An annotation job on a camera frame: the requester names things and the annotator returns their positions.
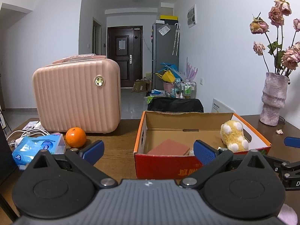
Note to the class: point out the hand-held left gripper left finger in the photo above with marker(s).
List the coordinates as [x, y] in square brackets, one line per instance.
[93, 151]

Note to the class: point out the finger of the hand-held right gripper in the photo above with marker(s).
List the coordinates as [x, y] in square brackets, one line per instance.
[276, 160]
[293, 142]

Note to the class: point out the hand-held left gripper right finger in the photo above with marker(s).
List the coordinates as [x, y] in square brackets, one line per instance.
[206, 151]

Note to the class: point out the yellow plush toy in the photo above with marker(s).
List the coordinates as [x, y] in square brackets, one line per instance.
[232, 133]

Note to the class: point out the brown layered sponge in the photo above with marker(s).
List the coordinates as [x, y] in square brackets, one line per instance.
[168, 147]

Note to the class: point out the red cardboard box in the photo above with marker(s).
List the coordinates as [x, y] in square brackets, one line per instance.
[164, 168]

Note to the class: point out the fallen rose petal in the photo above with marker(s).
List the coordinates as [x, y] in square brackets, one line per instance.
[279, 132]

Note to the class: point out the orange fruit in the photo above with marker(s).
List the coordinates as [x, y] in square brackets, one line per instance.
[75, 137]

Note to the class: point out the person's pink clothing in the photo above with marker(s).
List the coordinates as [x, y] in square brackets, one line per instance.
[288, 215]

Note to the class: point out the white flat panel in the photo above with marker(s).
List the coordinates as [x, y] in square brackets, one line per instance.
[220, 106]

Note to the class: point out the pink textured vase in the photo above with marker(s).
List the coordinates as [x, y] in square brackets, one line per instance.
[273, 98]

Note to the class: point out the black chair backrest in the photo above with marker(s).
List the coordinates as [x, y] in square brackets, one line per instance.
[175, 105]

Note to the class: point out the pink ribbed suitcase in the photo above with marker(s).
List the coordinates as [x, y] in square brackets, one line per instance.
[75, 98]

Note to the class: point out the blue tissue pack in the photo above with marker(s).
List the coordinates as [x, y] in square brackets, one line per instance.
[30, 145]

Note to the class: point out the trolley cart with bottles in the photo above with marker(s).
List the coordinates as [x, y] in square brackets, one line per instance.
[186, 90]

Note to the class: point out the white card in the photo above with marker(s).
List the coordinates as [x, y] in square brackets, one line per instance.
[30, 125]

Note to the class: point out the pink plastic bucket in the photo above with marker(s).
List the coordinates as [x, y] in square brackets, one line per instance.
[169, 86]

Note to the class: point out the brown cardboard floor box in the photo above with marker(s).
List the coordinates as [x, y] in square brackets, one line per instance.
[140, 86]

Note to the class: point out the dark brown entrance door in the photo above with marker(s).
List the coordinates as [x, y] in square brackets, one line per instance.
[124, 75]

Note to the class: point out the purple feather decoration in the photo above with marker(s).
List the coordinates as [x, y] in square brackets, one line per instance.
[191, 70]

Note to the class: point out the yellow watering can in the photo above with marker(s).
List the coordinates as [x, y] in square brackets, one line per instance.
[167, 76]

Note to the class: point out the dried pink rose bouquet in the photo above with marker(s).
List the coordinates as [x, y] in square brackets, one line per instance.
[289, 57]

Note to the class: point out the black paper bag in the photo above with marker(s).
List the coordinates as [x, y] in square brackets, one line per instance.
[5, 157]

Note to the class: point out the grey refrigerator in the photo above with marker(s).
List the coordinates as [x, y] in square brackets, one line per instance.
[164, 51]

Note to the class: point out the white paper on door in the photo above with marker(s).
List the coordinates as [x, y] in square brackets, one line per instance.
[121, 45]

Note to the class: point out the dark side doorway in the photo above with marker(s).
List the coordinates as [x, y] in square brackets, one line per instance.
[96, 37]

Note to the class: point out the hanging folded umbrella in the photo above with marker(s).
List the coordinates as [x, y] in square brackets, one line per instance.
[175, 39]

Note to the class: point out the clear plastic bag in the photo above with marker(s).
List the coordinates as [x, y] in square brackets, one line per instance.
[164, 29]

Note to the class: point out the yellow and black box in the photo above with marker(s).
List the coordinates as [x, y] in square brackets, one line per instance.
[168, 18]

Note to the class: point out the white wall outlet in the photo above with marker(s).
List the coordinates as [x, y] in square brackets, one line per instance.
[202, 81]

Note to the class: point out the white wall electrical panel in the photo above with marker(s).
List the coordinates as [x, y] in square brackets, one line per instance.
[191, 16]

